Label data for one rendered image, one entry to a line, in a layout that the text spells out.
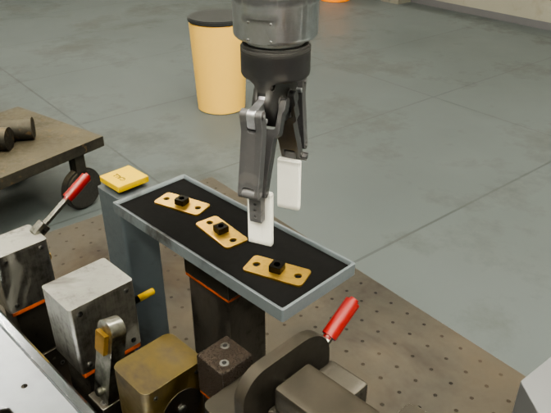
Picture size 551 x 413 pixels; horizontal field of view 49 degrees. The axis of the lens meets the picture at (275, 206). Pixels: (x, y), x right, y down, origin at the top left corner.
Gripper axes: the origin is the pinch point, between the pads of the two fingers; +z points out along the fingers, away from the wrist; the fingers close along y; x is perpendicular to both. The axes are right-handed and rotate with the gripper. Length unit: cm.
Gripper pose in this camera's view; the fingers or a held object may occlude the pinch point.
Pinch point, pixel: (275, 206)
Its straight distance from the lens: 74.1
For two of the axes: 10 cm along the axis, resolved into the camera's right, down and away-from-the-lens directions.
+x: 9.2, 1.9, -3.3
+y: -3.8, 4.6, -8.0
